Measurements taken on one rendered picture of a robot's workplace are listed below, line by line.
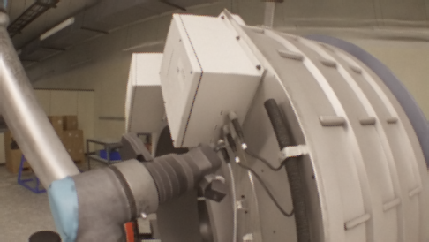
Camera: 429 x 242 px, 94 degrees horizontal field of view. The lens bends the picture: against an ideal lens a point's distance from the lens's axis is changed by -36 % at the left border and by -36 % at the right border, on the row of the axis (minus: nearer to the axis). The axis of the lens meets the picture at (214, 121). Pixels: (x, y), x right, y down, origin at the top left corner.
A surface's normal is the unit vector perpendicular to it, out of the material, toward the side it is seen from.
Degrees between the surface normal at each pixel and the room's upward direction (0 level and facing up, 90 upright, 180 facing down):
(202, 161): 51
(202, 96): 133
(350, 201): 64
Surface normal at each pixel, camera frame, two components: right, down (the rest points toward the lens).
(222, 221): 0.32, -0.45
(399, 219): -0.63, -0.13
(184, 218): 0.36, -0.20
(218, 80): 0.26, 0.71
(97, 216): 0.72, -0.04
